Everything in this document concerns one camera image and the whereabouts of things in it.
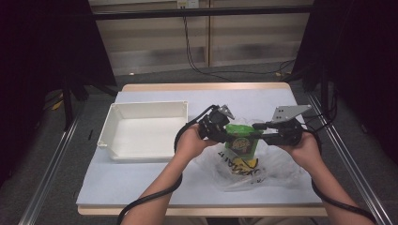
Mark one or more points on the black stand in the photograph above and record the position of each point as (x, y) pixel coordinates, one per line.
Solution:
(67, 106)
(324, 90)

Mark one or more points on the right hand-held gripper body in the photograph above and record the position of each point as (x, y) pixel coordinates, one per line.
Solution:
(287, 134)

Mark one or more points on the person's left hand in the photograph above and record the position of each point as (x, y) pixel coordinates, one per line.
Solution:
(191, 145)

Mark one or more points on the person's right hand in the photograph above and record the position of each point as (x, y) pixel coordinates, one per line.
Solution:
(306, 151)

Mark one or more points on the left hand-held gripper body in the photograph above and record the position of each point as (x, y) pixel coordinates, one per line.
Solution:
(212, 123)

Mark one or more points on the small black floor item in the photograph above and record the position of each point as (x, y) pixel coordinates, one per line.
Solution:
(90, 134)

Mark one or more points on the white table mat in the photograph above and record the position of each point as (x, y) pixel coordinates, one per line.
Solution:
(156, 181)

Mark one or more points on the wooden table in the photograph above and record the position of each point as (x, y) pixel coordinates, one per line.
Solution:
(203, 86)

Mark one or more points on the person's left leg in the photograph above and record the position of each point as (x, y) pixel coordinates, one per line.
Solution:
(187, 221)

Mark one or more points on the black horizontal bar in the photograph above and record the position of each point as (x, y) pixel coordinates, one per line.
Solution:
(203, 13)

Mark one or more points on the person's leg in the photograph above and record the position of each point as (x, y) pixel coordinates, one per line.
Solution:
(275, 221)
(187, 221)

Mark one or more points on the white wall outlet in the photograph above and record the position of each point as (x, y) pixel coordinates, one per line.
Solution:
(187, 3)

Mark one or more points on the clear plastic bag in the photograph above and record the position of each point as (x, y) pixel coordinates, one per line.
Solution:
(275, 172)

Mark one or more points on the white plastic box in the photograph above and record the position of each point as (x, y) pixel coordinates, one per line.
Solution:
(147, 137)

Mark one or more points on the black curtain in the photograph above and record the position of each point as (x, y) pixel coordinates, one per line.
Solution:
(37, 47)
(359, 47)

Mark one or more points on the metal floor rail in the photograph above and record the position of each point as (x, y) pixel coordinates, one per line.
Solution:
(353, 175)
(47, 178)

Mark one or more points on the green snack packet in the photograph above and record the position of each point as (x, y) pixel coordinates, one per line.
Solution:
(242, 150)

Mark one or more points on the yellow floor item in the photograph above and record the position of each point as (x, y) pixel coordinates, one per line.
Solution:
(57, 105)

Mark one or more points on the person's right leg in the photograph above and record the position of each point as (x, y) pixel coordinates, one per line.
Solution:
(275, 221)

